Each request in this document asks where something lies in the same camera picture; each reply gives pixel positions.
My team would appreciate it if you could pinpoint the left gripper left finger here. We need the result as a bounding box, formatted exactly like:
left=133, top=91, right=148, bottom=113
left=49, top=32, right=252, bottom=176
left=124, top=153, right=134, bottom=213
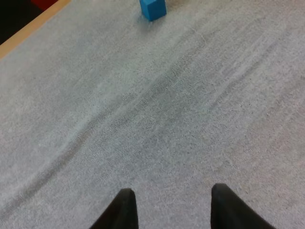
left=89, top=188, right=140, bottom=229

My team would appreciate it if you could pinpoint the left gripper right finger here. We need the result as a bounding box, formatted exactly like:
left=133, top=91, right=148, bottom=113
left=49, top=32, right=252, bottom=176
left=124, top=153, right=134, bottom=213
left=210, top=183, right=277, bottom=229

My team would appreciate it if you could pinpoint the blue cube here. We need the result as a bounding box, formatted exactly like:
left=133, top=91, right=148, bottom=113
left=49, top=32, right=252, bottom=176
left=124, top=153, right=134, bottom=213
left=139, top=0, right=167, bottom=22

